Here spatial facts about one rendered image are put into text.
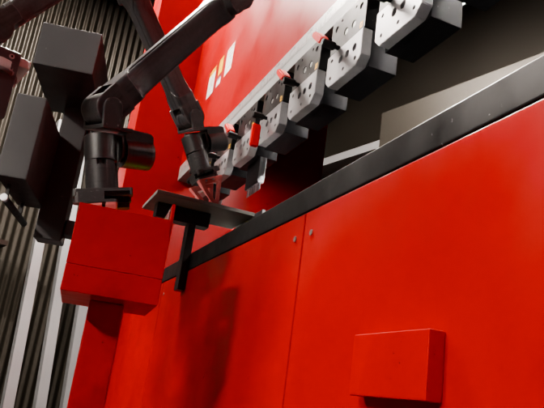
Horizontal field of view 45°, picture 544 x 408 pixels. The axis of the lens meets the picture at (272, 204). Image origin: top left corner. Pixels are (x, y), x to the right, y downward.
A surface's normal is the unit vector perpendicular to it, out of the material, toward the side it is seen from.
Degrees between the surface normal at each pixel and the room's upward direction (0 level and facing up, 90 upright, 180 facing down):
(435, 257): 90
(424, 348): 90
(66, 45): 90
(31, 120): 90
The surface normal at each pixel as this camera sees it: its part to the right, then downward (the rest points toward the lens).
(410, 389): -0.91, -0.23
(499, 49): -0.80, -0.28
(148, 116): 0.39, -0.22
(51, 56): 0.18, -0.27
